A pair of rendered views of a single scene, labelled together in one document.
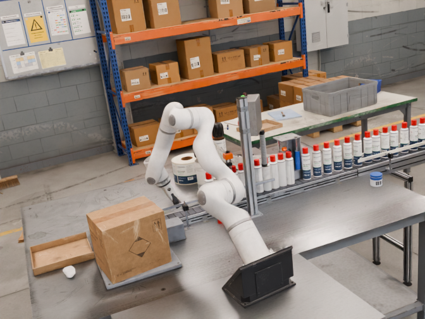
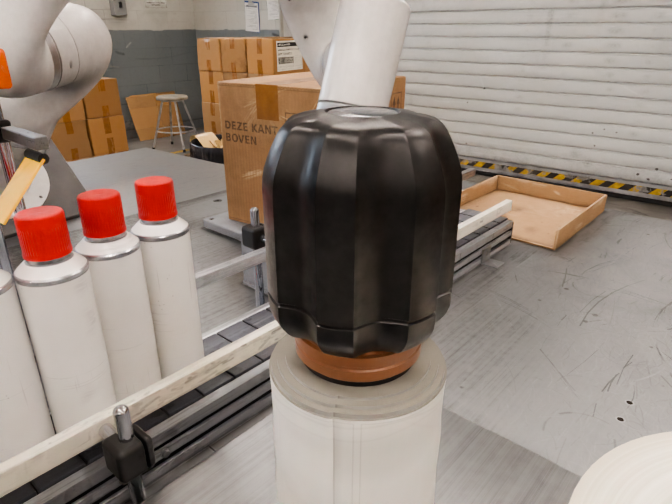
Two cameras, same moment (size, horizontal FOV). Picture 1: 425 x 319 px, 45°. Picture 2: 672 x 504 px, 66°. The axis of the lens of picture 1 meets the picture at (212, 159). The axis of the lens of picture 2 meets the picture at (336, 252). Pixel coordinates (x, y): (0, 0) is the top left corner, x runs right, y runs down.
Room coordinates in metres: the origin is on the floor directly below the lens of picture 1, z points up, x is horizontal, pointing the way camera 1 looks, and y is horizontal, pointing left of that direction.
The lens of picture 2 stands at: (3.15, -0.04, 1.21)
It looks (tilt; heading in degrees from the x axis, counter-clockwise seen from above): 23 degrees down; 151
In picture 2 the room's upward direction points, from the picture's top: straight up
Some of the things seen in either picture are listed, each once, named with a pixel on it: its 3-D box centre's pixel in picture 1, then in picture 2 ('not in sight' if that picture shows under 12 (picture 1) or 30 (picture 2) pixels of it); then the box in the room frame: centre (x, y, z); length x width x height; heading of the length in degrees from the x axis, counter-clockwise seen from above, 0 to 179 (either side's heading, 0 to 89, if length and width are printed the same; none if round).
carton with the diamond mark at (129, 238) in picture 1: (129, 237); (317, 147); (2.20, 0.44, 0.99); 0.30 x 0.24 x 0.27; 118
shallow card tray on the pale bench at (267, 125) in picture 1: (259, 127); not in sight; (4.36, -0.45, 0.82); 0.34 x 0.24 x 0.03; 119
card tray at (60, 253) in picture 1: (61, 252); (521, 206); (2.39, 0.84, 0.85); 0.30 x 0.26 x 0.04; 110
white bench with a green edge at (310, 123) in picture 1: (315, 150); not in sight; (4.73, -1.01, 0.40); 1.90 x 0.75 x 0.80; 113
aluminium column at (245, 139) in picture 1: (247, 157); not in sight; (2.61, -0.19, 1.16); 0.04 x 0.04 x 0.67; 20
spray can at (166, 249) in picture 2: (210, 189); (168, 283); (2.67, 0.03, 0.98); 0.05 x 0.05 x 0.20
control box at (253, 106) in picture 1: (249, 114); not in sight; (2.69, -0.23, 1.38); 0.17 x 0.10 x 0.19; 165
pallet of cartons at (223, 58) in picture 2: not in sight; (282, 107); (-1.22, 1.83, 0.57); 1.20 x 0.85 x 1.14; 115
